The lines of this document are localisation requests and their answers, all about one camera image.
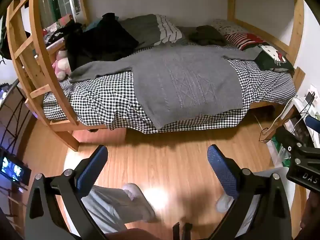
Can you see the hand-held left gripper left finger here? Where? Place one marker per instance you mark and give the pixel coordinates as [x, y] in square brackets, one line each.
[92, 167]

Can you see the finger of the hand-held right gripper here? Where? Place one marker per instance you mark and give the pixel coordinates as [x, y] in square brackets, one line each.
[315, 127]
[287, 137]

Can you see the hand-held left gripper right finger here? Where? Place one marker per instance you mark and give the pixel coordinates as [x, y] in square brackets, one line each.
[222, 170]

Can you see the grey knit sweater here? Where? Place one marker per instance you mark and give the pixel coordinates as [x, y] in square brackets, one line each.
[187, 85]

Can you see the pile of black clothes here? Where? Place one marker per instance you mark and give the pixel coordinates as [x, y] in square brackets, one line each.
[105, 42]

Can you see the person's right hand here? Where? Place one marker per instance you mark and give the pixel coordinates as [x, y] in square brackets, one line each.
[311, 210]

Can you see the clear plastic box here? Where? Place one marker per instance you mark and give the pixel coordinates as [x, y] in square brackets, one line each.
[281, 155]

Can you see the white power socket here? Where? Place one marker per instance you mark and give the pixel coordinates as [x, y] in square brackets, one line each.
[312, 92]

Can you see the black white checkered bed sheet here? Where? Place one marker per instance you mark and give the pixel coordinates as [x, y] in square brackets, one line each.
[100, 100]

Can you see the black screen device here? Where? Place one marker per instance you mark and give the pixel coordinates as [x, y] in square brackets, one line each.
[13, 170]

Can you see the dark cat print cushion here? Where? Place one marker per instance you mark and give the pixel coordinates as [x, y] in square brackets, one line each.
[272, 57]

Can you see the black metal rack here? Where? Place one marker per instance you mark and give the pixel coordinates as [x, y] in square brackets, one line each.
[15, 115]

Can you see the red striped cushion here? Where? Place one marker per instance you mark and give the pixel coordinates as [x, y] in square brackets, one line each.
[243, 40]

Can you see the pink plush toy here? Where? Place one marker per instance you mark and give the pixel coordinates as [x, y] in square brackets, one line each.
[62, 65]

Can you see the dotted pillow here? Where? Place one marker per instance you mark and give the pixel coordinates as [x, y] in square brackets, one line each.
[227, 26]

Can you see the dark olive cloth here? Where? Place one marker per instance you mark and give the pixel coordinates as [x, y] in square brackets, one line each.
[207, 36]

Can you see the pile of cluttered things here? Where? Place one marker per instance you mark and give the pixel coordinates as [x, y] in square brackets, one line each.
[56, 31]

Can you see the teal cloth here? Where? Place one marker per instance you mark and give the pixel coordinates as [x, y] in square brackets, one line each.
[91, 26]

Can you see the grey striped pillow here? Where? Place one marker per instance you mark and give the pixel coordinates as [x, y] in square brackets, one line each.
[150, 27]

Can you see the dark hanging bag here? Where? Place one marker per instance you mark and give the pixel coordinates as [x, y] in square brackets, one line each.
[5, 42]

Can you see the green framed window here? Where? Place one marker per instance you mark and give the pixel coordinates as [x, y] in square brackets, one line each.
[58, 2]

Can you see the wooden bunk bed frame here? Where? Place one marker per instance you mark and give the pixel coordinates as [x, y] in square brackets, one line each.
[37, 55]

